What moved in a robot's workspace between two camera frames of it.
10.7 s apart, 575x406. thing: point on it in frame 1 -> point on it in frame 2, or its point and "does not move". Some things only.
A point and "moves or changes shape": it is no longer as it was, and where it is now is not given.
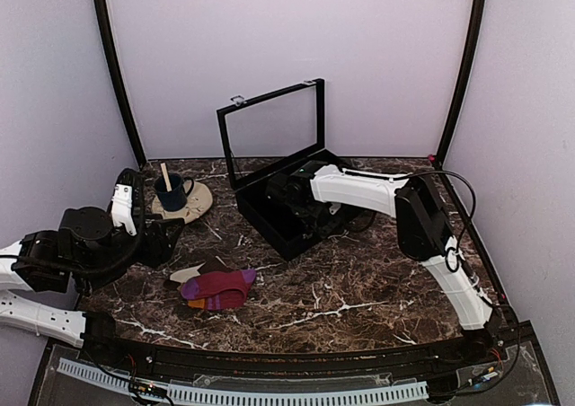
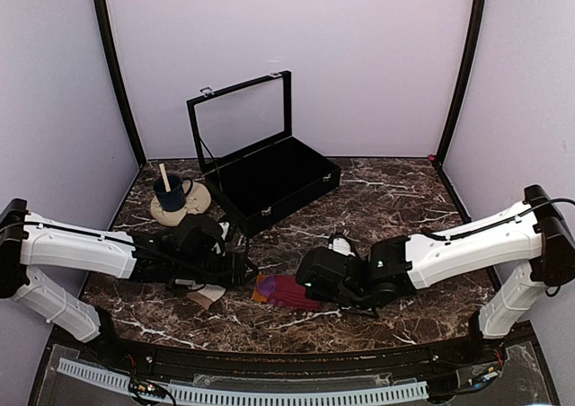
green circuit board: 148,389 does not move
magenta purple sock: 218,290 -> 281,290
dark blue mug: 176,199 does not move
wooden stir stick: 166,178 does not move
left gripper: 156,249 -> 234,275
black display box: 263,133 moves or changes shape
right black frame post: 473,42 does not move
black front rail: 99,333 does not move
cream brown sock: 178,278 moves or changes shape
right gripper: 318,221 -> 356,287
